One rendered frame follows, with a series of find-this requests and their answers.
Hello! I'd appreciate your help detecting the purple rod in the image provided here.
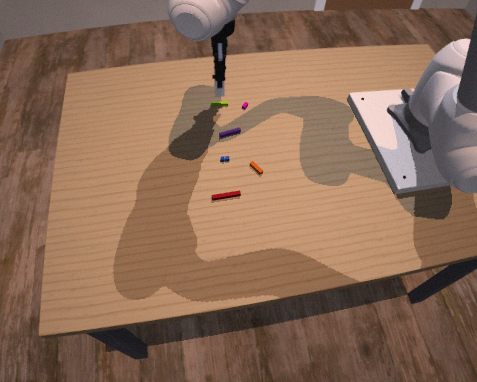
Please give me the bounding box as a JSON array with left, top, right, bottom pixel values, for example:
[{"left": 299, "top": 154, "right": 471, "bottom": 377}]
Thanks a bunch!
[{"left": 219, "top": 127, "right": 241, "bottom": 138}]

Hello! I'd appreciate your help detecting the lime green rod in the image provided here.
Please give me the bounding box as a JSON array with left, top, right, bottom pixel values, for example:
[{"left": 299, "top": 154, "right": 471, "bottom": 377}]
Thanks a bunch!
[{"left": 211, "top": 101, "right": 228, "bottom": 107}]

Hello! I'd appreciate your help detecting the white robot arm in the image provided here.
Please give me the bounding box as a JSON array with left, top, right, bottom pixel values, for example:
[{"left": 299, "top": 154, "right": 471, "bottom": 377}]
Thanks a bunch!
[{"left": 168, "top": 0, "right": 477, "bottom": 193}]

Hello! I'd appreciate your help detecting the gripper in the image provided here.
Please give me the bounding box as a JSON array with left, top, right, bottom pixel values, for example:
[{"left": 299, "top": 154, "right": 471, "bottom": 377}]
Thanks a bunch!
[{"left": 211, "top": 19, "right": 235, "bottom": 97}]

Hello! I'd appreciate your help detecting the orange rod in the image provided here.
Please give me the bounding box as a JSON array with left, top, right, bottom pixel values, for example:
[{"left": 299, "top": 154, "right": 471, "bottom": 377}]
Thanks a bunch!
[{"left": 250, "top": 161, "right": 263, "bottom": 175}]

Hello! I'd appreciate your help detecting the red rod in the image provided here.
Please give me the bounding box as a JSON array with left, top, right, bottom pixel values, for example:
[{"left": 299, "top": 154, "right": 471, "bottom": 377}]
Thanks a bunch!
[{"left": 212, "top": 191, "right": 241, "bottom": 201}]

